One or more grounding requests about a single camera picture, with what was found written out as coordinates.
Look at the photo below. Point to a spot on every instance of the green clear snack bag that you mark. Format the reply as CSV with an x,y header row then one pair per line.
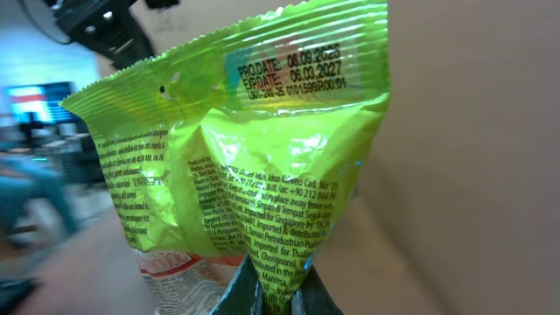
x,y
247,141

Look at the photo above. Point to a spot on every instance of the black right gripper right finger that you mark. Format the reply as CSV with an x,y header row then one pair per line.
x,y
312,297

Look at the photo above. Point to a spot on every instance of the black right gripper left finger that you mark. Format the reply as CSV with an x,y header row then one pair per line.
x,y
244,294

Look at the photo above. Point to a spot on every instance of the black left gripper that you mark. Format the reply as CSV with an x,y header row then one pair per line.
x,y
106,27

